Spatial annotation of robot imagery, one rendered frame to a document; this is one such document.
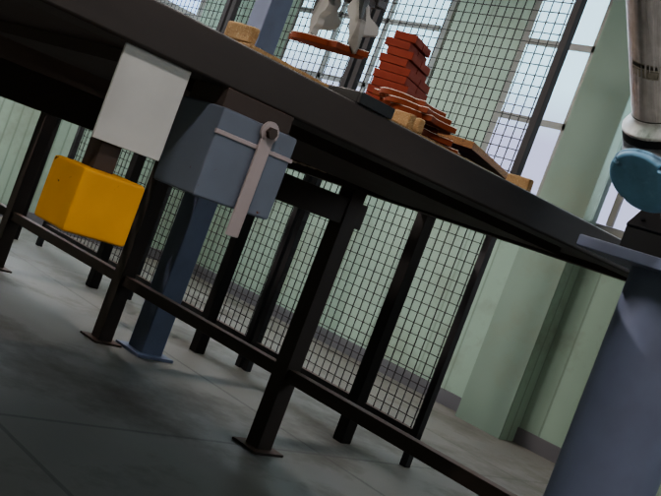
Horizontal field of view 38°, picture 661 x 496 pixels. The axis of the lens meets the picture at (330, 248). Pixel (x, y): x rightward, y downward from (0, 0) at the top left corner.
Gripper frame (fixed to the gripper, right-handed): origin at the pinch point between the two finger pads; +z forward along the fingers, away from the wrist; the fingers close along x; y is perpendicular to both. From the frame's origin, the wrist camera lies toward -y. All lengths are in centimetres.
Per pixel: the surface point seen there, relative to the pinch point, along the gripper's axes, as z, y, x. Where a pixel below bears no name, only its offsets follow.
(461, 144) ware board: 6, 75, 29
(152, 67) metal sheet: 13, -44, -21
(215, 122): 17.6, -34.6, -23.2
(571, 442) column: 52, 39, -44
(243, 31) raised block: 4.2, -24.7, -9.8
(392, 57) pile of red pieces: -13, 84, 69
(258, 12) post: -25, 117, 180
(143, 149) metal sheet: 23, -43, -21
